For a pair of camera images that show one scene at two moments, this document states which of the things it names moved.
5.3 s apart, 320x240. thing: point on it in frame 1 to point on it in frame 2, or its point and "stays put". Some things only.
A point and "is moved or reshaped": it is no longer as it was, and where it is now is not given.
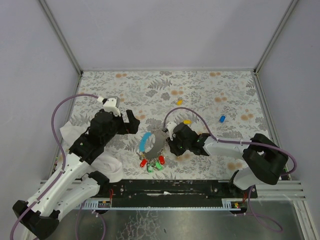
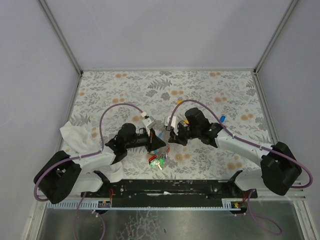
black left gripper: [124, 124] to [150, 140]
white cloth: [104, 164] stays put
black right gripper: [175, 144] to [180, 131]
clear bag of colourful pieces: [151, 145] is moved or reshaped
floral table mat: [226, 105] stays put
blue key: [222, 119] stays put
